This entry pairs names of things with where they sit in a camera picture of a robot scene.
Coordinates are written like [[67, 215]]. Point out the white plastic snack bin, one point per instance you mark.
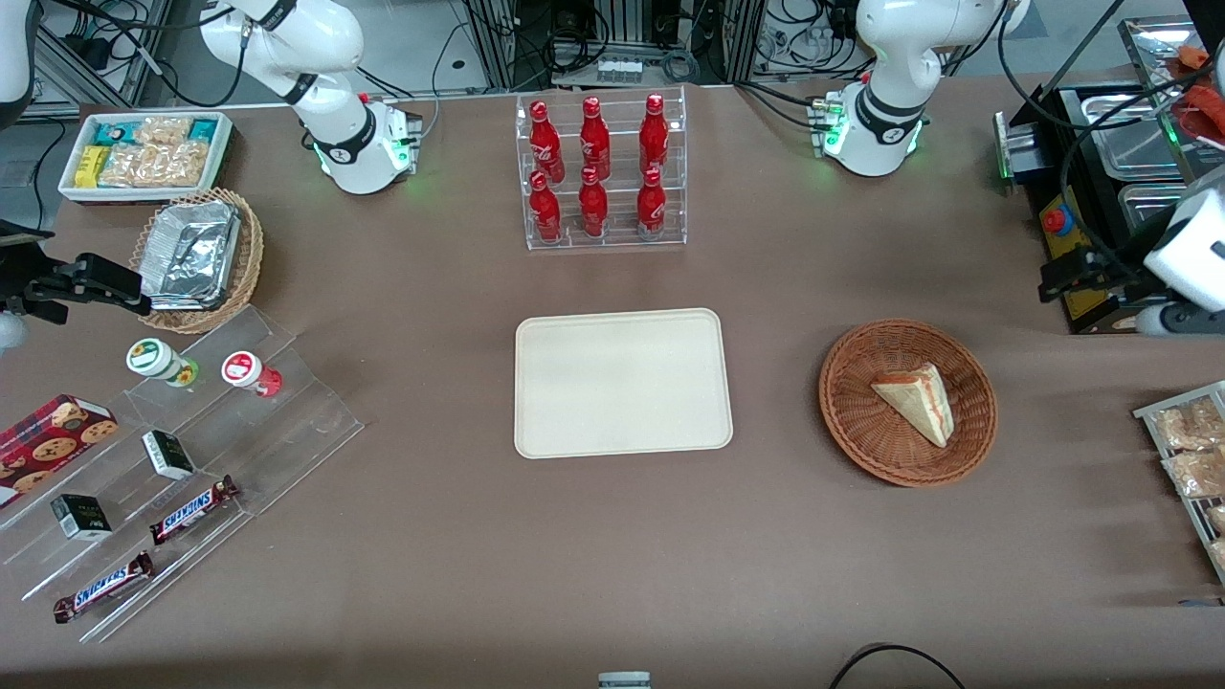
[[222, 153]]

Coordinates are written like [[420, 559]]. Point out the large clear cracker bag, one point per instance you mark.
[[158, 166]]

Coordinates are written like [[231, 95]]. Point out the clear acrylic stepped shelf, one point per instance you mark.
[[287, 431]]

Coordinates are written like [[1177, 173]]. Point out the beige plastic tray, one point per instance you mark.
[[622, 383]]

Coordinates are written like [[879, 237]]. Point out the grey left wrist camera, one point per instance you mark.
[[1163, 320]]

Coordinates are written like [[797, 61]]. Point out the yellow snack pack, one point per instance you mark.
[[91, 166]]

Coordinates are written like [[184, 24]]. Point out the black food warmer appliance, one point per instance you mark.
[[1057, 105]]

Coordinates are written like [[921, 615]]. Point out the Snickers chocolate bar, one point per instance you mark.
[[100, 588], [191, 510]]

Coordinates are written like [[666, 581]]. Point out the small black box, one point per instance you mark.
[[80, 517], [168, 455]]

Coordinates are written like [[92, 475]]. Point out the grey box with green light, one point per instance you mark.
[[1019, 148]]

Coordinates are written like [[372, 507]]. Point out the stacked aluminium foil containers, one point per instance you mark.
[[191, 254]]

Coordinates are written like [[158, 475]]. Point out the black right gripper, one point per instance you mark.
[[21, 280]]

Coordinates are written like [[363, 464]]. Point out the red cola bottle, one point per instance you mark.
[[546, 145], [652, 211], [595, 144], [545, 215], [593, 211], [655, 139]]

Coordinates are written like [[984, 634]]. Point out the clear acrylic bottle rack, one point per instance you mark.
[[617, 220]]

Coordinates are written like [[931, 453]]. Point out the red emergency stop button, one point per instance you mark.
[[1057, 220]]

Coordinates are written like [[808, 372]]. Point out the large stainless steel pan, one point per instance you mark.
[[1144, 206]]

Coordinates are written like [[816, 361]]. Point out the aluminium frame structure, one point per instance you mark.
[[612, 19]]

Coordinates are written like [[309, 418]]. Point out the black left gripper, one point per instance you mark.
[[1113, 275]]

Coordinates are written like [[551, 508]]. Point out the small stainless steel pan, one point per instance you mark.
[[1139, 153]]

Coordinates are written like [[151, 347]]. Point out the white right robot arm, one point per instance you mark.
[[346, 144]]

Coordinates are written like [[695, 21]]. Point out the small grey object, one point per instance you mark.
[[624, 681]]

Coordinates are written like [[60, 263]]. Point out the red lid snack cup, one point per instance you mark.
[[244, 369]]

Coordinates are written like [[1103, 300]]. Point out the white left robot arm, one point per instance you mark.
[[885, 91]]

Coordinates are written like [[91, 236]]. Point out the triangular sandwich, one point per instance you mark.
[[921, 402]]

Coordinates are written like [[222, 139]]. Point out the clear bag of pastries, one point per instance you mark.
[[1218, 555], [1196, 474], [1187, 426], [1217, 519]]

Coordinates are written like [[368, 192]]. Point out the round brown wicker basket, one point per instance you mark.
[[861, 421]]

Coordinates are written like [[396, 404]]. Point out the red sausage food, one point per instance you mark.
[[1204, 120]]

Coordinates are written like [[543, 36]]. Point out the light wicker basket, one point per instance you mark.
[[251, 258]]

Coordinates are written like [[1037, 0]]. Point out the green lid snack cup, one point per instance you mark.
[[153, 359]]

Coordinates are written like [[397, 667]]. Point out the small clear cracker bag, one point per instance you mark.
[[163, 130]]

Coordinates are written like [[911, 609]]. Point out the white power strip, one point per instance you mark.
[[619, 70]]

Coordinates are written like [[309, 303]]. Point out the teal snack pack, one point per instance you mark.
[[119, 132], [204, 128]]

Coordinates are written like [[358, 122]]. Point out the red cookie box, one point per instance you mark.
[[48, 445]]

